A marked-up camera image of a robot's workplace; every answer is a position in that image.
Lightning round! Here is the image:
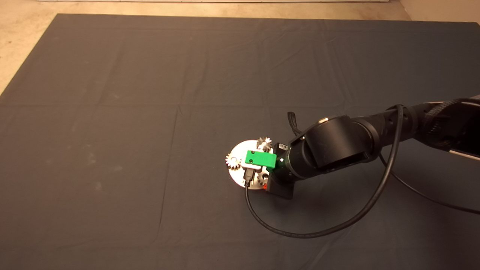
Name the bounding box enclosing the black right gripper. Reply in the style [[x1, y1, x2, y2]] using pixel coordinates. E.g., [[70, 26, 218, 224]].
[[262, 173, 296, 200]]

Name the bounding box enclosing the round metal carrier plate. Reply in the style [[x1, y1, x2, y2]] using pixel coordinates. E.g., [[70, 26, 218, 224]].
[[228, 139, 271, 191]]

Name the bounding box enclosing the dark grey table cloth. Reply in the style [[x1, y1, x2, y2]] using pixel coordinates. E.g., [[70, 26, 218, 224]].
[[0, 13, 480, 270]]

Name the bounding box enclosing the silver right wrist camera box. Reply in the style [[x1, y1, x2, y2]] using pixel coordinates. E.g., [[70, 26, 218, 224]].
[[242, 154, 262, 172]]

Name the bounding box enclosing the green right camera mount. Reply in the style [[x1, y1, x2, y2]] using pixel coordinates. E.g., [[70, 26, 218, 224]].
[[245, 150, 287, 170]]

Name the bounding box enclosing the thin black right camera cable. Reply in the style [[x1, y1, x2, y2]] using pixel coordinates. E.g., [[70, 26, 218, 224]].
[[244, 104, 480, 239]]

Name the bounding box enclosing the braided black right arm cable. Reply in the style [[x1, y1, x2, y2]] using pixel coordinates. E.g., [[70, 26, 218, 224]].
[[426, 98, 480, 117]]

